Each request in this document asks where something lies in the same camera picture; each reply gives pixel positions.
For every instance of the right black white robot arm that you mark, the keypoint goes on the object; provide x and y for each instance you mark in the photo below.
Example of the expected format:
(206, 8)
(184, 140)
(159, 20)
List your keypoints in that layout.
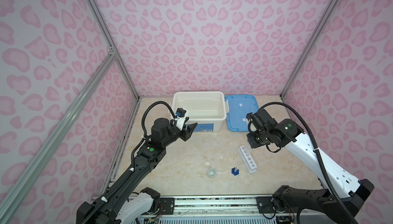
(342, 194)

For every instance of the white plastic storage bin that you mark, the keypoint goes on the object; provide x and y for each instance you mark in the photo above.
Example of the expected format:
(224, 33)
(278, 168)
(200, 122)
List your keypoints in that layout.
(207, 109)

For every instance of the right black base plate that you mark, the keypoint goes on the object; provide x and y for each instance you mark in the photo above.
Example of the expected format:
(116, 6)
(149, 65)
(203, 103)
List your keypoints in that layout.
(265, 206)

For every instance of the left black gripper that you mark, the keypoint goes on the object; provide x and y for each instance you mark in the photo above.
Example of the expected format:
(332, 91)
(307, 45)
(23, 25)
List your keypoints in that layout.
(186, 134)

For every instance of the blue base graduated cylinder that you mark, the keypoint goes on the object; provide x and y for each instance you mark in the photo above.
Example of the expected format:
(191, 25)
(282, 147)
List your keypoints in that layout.
(235, 170)

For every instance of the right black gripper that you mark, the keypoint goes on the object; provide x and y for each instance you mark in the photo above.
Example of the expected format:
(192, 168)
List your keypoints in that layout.
(249, 138)

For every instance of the aluminium mounting rail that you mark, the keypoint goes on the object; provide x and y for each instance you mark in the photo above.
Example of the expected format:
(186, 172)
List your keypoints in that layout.
(212, 209)

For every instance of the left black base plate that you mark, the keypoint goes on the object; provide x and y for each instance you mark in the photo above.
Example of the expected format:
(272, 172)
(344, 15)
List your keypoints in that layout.
(165, 206)

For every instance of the clear petri dish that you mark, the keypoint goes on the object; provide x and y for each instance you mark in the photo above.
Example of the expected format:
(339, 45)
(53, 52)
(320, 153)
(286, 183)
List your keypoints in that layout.
(220, 164)

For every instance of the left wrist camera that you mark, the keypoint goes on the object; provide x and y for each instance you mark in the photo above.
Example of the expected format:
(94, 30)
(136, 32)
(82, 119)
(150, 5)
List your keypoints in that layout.
(181, 117)

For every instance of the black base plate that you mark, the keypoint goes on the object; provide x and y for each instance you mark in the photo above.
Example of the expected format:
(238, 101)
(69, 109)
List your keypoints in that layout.
(265, 206)
(165, 206)

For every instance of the blue plastic bin lid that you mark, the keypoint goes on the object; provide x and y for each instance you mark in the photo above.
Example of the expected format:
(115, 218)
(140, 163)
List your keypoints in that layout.
(238, 108)

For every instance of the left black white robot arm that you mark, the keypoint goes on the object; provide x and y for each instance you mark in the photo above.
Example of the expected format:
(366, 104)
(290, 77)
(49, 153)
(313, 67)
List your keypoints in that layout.
(106, 208)

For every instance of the white test tube rack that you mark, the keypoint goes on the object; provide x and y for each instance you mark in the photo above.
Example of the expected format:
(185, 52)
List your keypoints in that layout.
(244, 152)

